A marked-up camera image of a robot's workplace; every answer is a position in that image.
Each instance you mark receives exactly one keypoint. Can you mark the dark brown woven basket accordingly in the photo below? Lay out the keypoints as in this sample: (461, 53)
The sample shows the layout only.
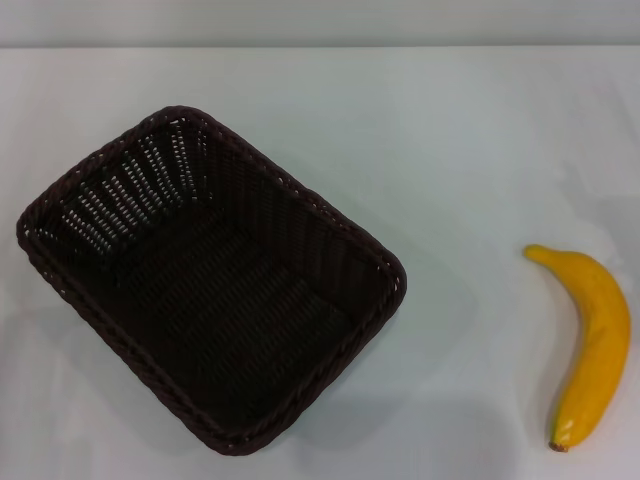
(225, 300)

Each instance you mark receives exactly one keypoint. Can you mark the yellow banana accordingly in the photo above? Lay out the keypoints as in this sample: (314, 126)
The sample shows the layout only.
(605, 320)

